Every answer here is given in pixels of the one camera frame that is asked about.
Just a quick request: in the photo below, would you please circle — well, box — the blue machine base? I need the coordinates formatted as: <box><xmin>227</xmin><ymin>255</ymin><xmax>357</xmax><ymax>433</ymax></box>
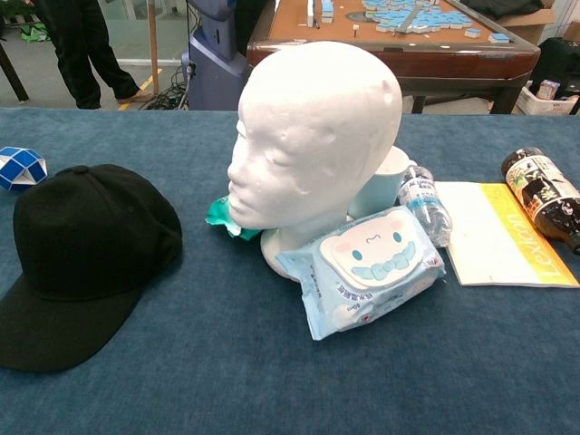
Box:
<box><xmin>180</xmin><ymin>0</ymin><xmax>255</xmax><ymax>111</ymax></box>

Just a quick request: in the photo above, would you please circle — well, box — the black bag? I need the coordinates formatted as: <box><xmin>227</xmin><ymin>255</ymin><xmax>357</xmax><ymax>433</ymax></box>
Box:
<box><xmin>527</xmin><ymin>37</ymin><xmax>580</xmax><ymax>99</ymax></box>

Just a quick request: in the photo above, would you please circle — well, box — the light blue mug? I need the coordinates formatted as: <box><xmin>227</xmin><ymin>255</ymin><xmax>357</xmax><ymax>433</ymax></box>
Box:
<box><xmin>347</xmin><ymin>145</ymin><xmax>418</xmax><ymax>219</ymax></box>

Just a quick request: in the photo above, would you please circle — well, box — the black cable bundle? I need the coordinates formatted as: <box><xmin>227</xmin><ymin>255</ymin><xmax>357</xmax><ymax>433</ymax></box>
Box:
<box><xmin>140</xmin><ymin>67</ymin><xmax>191</xmax><ymax>111</ymax></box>

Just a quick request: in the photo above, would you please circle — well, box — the black cloth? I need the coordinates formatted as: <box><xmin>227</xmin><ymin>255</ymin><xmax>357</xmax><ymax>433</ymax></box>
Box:
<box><xmin>459</xmin><ymin>0</ymin><xmax>545</xmax><ymax>20</ymax></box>

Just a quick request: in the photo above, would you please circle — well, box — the white plastic basket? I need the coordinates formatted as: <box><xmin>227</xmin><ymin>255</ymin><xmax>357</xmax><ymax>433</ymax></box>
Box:
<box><xmin>516</xmin><ymin>80</ymin><xmax>580</xmax><ymax>116</ymax></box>

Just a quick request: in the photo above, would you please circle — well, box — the blue white snake cube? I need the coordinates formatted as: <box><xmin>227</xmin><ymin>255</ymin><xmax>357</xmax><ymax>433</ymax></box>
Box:
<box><xmin>0</xmin><ymin>146</ymin><xmax>49</xmax><ymax>192</ymax></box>

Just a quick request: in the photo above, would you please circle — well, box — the green tissue pack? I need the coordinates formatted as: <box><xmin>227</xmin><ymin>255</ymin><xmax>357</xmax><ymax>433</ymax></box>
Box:
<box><xmin>205</xmin><ymin>195</ymin><xmax>263</xmax><ymax>241</ymax></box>

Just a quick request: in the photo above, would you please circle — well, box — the white yellow Lexicon book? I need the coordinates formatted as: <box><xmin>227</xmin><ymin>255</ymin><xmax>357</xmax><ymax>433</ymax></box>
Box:
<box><xmin>433</xmin><ymin>180</ymin><xmax>580</xmax><ymax>289</ymax></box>

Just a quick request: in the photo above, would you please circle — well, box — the brown mahjong table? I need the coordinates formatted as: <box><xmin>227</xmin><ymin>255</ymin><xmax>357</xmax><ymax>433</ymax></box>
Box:
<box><xmin>246</xmin><ymin>0</ymin><xmax>542</xmax><ymax>115</ymax></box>

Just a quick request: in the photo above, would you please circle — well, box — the clear water bottle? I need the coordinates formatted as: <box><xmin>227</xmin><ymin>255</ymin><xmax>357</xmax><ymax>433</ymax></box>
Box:
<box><xmin>397</xmin><ymin>165</ymin><xmax>454</xmax><ymax>248</ymax></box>

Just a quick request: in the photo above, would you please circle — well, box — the person in black trousers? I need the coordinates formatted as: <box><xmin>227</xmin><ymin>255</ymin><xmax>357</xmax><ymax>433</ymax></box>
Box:
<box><xmin>26</xmin><ymin>0</ymin><xmax>155</xmax><ymax>110</ymax></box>

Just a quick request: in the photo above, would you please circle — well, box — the white foam mannequin head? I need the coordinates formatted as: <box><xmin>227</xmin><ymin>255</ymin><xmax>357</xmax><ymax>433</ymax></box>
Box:
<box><xmin>227</xmin><ymin>41</ymin><xmax>403</xmax><ymax>278</ymax></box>

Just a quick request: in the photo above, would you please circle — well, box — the brown tea bottle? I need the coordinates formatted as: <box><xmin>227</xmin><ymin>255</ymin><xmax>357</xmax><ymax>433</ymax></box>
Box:
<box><xmin>500</xmin><ymin>147</ymin><xmax>580</xmax><ymax>256</ymax></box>

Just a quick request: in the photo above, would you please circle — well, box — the blue table mat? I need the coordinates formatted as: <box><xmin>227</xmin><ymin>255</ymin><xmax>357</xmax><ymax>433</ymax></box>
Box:
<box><xmin>0</xmin><ymin>107</ymin><xmax>580</xmax><ymax>435</ymax></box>

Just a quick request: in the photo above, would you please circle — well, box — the black baseball cap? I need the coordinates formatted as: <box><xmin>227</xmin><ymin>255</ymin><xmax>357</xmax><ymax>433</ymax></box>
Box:
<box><xmin>0</xmin><ymin>163</ymin><xmax>184</xmax><ymax>373</ymax></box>

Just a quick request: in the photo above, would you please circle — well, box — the wooden pole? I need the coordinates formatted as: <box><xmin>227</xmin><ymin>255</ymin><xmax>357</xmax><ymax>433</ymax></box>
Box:
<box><xmin>147</xmin><ymin>0</ymin><xmax>160</xmax><ymax>96</ymax></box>

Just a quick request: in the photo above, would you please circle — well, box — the brown cardboard box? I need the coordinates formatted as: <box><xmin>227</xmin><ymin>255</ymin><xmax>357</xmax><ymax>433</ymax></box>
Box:
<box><xmin>496</xmin><ymin>6</ymin><xmax>580</xmax><ymax>46</ymax></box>

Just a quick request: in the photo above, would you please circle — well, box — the green bag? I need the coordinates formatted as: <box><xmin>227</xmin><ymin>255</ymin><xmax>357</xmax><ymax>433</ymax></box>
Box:
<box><xmin>20</xmin><ymin>22</ymin><xmax>51</xmax><ymax>44</ymax></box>

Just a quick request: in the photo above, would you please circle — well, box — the light blue wet wipes pack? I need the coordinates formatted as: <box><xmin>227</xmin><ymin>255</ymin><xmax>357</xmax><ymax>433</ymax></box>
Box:
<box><xmin>275</xmin><ymin>205</ymin><xmax>447</xmax><ymax>342</ymax></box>

